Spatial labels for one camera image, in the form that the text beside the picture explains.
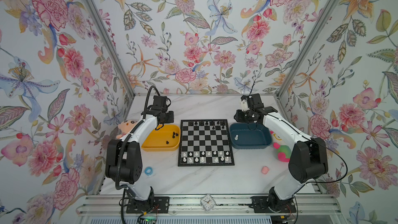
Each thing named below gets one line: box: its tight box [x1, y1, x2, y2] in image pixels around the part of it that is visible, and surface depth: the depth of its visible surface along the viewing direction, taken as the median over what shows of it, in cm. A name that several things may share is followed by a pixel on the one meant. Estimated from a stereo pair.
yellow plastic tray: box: [140, 124, 181, 152], surface depth 97 cm
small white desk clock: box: [200, 193, 217, 213], surface depth 75 cm
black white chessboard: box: [177, 119, 235, 167], surface depth 95 cm
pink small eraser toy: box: [261, 165, 270, 175], surface depth 86 cm
